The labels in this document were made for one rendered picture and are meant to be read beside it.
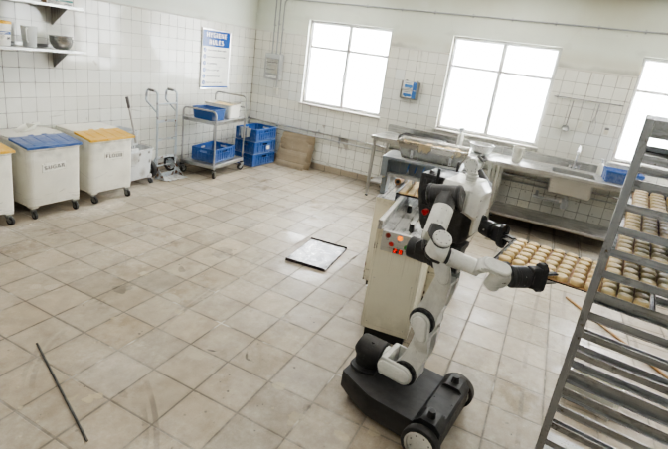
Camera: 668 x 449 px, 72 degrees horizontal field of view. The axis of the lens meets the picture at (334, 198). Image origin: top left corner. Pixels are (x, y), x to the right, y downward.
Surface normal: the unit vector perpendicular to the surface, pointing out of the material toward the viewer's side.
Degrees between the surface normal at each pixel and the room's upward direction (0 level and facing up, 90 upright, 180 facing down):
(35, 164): 93
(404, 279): 90
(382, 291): 90
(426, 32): 90
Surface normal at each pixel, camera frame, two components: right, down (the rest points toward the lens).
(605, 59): -0.44, 0.22
